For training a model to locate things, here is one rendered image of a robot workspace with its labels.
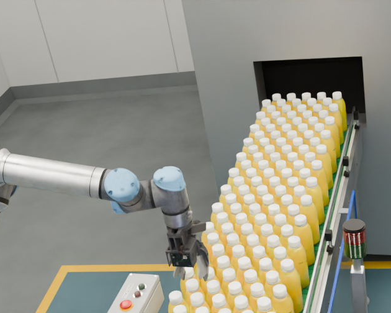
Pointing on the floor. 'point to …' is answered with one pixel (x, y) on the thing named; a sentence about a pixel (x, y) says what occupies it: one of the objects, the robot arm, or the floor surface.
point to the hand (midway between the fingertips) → (194, 275)
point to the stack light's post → (359, 290)
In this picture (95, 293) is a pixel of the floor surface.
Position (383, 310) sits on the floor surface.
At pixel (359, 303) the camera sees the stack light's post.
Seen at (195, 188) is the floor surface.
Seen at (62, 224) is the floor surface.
